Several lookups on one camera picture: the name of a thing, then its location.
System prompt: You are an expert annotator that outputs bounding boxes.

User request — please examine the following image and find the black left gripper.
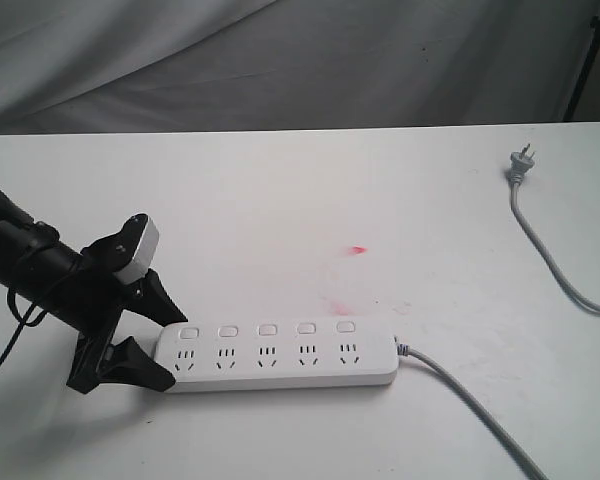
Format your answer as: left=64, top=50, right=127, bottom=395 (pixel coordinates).
left=67, top=226, right=188, bottom=394

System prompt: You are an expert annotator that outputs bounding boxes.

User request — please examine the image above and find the white five-outlet power strip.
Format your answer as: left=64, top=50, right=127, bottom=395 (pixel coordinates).
left=154, top=316, right=399, bottom=393

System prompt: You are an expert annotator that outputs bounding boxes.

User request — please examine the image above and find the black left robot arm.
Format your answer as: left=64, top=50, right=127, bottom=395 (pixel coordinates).
left=0, top=190, right=187, bottom=394

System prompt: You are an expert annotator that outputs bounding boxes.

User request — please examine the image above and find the grey backdrop cloth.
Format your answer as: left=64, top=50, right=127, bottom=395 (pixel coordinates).
left=0, top=1, right=600, bottom=134

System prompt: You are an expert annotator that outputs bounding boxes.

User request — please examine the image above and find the black tripod stand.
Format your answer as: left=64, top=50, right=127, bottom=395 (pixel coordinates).
left=562, top=9, right=600, bottom=122

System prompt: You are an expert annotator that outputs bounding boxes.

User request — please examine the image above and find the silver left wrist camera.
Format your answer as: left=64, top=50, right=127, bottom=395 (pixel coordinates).
left=114, top=213, right=160, bottom=285

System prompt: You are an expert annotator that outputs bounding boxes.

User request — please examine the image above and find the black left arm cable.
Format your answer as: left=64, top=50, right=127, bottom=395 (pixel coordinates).
left=0, top=232, right=89, bottom=389

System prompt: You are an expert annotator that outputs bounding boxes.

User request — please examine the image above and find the grey cable with plug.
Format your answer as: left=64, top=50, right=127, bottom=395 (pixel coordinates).
left=393, top=141, right=600, bottom=480

